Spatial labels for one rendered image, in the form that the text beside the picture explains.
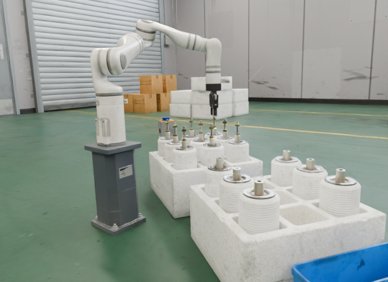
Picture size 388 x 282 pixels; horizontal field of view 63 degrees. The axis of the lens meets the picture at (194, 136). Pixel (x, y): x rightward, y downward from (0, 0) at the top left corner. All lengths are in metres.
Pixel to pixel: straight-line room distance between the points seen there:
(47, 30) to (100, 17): 1.19
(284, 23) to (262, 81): 1.22
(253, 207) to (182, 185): 0.52
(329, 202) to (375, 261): 0.16
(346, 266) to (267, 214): 0.23
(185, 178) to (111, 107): 0.37
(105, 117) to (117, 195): 0.27
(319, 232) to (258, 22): 6.49
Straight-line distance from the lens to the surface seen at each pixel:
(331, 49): 6.46
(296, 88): 6.66
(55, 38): 6.53
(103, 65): 1.09
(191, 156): 1.21
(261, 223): 0.75
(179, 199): 1.21
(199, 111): 4.16
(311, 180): 0.95
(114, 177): 1.11
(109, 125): 1.10
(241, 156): 1.31
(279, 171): 1.05
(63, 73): 6.54
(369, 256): 0.89
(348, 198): 0.87
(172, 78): 5.48
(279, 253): 0.76
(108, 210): 1.16
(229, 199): 0.84
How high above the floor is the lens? 0.52
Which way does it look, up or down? 10 degrees down
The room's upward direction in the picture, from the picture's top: 2 degrees counter-clockwise
